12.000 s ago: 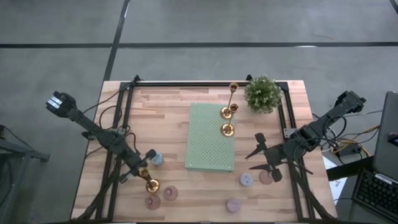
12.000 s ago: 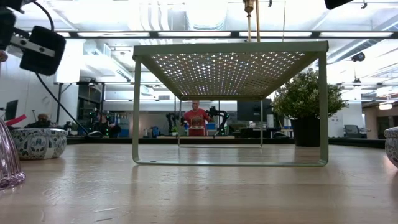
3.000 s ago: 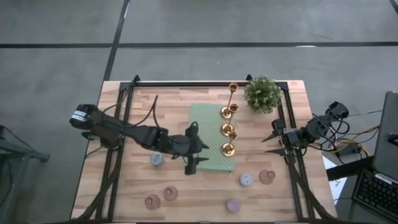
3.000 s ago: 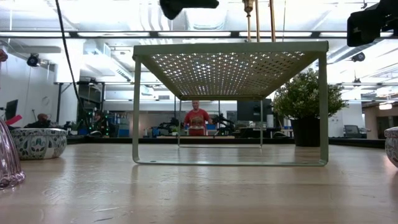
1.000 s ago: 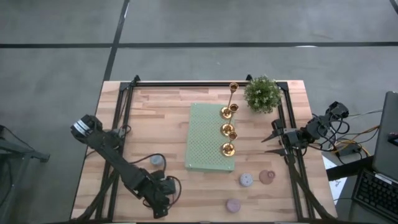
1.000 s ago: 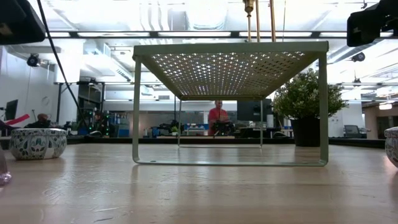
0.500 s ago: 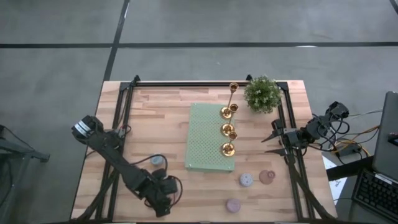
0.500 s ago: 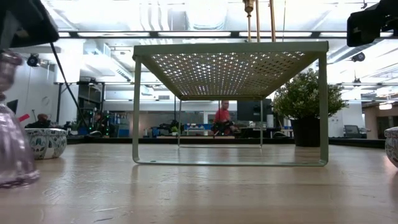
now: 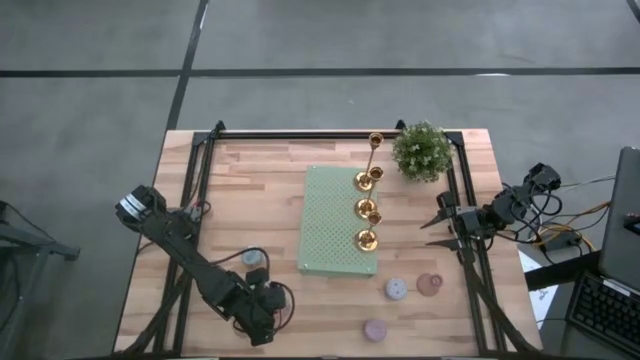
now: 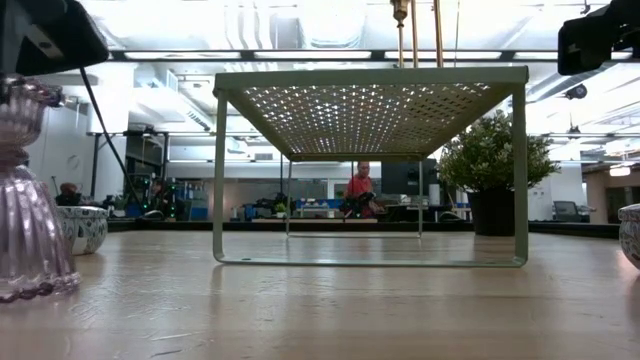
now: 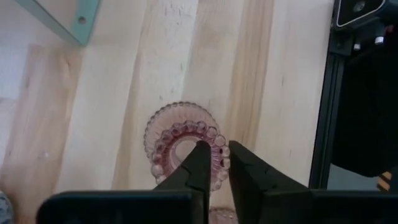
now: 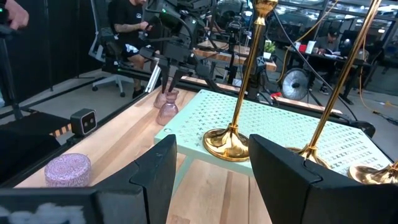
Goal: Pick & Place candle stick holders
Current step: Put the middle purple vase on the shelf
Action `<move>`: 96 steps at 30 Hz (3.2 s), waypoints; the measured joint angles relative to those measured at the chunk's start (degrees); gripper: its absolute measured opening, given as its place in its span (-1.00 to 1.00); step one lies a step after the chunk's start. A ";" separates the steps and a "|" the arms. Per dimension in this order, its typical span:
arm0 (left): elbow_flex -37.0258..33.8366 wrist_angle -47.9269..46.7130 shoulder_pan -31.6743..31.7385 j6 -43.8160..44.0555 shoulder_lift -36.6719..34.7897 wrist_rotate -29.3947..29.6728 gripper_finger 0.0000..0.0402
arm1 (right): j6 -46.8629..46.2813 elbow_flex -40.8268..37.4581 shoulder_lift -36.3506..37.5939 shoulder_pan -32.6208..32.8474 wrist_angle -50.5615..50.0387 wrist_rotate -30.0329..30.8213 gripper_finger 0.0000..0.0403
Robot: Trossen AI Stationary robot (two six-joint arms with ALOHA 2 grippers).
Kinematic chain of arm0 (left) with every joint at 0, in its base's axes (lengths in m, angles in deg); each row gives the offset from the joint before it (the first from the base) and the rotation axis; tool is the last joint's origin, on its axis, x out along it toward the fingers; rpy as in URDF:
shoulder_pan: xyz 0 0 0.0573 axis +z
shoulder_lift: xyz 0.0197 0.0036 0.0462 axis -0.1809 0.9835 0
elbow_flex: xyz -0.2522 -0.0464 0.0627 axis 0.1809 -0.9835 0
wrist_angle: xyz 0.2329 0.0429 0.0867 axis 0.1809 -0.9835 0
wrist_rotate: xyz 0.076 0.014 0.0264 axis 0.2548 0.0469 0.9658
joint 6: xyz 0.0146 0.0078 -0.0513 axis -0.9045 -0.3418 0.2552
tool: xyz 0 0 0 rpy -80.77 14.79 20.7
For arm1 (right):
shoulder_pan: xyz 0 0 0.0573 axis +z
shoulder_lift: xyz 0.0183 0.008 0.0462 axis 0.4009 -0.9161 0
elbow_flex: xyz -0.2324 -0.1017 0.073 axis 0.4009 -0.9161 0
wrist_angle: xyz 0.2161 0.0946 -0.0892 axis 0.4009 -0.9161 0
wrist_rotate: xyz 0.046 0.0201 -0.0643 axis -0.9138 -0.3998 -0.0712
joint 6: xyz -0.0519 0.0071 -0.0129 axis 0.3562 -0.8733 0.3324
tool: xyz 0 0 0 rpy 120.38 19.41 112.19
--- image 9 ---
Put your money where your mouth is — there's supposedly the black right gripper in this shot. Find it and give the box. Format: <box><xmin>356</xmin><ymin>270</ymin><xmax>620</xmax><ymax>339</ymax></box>
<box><xmin>421</xmin><ymin>190</ymin><xmax>484</xmax><ymax>250</ymax></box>

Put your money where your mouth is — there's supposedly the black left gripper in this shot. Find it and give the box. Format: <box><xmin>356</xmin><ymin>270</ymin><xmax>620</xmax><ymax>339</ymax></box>
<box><xmin>225</xmin><ymin>267</ymin><xmax>290</xmax><ymax>348</ymax></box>

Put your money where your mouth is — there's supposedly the blue mosaic tealight holder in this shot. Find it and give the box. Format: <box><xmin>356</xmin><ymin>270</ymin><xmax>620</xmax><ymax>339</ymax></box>
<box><xmin>241</xmin><ymin>246</ymin><xmax>265</xmax><ymax>268</ymax></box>

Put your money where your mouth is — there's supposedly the pink glass candle holder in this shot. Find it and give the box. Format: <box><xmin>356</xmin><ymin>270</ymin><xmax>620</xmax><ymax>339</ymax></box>
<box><xmin>416</xmin><ymin>272</ymin><xmax>445</xmax><ymax>298</ymax></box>

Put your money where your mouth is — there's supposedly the white dotted tealight holder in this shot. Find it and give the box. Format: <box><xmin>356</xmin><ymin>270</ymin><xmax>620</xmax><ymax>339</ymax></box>
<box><xmin>384</xmin><ymin>278</ymin><xmax>409</xmax><ymax>302</ymax></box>

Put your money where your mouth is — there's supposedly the short gold candlestick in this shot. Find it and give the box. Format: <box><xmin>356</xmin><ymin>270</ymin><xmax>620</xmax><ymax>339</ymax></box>
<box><xmin>354</xmin><ymin>210</ymin><xmax>384</xmax><ymax>253</ymax></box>

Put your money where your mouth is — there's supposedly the medium gold candlestick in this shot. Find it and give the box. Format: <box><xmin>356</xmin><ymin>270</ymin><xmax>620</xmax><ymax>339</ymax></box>
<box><xmin>354</xmin><ymin>166</ymin><xmax>385</xmax><ymax>220</ymax></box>

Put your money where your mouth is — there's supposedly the tall gold candlestick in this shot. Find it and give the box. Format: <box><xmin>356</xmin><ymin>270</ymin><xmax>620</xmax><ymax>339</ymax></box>
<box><xmin>353</xmin><ymin>131</ymin><xmax>385</xmax><ymax>193</ymax></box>

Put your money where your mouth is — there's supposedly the pink mosaic tealight holder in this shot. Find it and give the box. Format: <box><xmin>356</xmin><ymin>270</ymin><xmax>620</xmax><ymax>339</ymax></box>
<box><xmin>363</xmin><ymin>319</ymin><xmax>389</xmax><ymax>344</ymax></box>

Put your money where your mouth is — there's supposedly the potted green plant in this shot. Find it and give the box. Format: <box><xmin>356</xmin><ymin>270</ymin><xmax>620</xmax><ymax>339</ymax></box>
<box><xmin>392</xmin><ymin>120</ymin><xmax>455</xmax><ymax>184</ymax></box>

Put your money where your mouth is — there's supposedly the green perforated metal shelf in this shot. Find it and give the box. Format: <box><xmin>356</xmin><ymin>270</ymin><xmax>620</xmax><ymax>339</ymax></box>
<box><xmin>297</xmin><ymin>165</ymin><xmax>379</xmax><ymax>278</ymax></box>

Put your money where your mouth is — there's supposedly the black power adapter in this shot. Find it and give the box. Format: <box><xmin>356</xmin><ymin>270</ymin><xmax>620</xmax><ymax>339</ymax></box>
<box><xmin>542</xmin><ymin>234</ymin><xmax>581</xmax><ymax>254</ymax></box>

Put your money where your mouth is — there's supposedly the black desk beam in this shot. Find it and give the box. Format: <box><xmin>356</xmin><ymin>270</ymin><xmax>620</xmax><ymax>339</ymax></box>
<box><xmin>524</xmin><ymin>251</ymin><xmax>601</xmax><ymax>292</ymax></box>

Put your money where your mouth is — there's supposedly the white paper sheet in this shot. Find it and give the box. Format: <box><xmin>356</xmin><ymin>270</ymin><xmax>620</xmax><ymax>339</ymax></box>
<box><xmin>517</xmin><ymin>249</ymin><xmax>559</xmax><ymax>326</ymax></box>

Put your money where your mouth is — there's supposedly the black keyboard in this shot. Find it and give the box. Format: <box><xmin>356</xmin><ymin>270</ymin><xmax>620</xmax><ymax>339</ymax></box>
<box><xmin>566</xmin><ymin>271</ymin><xmax>640</xmax><ymax>357</ymax></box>

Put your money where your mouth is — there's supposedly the grey laptop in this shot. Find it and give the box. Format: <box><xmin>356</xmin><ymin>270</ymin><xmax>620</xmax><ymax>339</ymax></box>
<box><xmin>598</xmin><ymin>146</ymin><xmax>640</xmax><ymax>292</ymax></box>

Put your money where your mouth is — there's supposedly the grey metal stand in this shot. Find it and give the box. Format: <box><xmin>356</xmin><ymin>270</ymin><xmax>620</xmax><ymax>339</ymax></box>
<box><xmin>0</xmin><ymin>199</ymin><xmax>81</xmax><ymax>360</ymax></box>

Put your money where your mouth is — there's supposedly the yellow cable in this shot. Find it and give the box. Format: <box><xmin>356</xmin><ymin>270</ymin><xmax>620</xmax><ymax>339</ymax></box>
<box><xmin>531</xmin><ymin>201</ymin><xmax>612</xmax><ymax>254</ymax></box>

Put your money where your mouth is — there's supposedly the white cable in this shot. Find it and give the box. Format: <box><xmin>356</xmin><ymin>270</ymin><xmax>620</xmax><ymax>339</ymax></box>
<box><xmin>559</xmin><ymin>174</ymin><xmax>617</xmax><ymax>191</ymax></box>

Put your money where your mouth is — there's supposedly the black aluminium frame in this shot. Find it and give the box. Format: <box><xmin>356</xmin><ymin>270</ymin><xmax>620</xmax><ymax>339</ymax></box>
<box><xmin>117</xmin><ymin>119</ymin><xmax>539</xmax><ymax>359</ymax></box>

